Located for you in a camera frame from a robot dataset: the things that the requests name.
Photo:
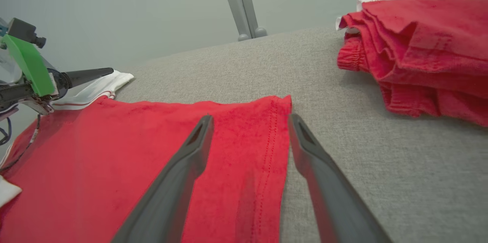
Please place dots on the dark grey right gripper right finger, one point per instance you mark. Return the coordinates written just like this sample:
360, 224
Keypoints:
335, 197

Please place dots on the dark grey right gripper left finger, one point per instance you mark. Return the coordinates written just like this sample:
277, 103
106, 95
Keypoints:
171, 197

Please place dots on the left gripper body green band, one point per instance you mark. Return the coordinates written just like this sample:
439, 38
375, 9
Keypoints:
30, 67

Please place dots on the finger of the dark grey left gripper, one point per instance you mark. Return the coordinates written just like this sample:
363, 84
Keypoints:
87, 76

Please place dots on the red white basketball jersey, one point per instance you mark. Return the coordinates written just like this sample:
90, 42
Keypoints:
95, 167

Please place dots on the red shorts white trim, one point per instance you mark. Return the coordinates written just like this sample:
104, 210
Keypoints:
431, 52

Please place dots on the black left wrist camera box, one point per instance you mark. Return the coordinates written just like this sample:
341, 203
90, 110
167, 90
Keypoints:
23, 31

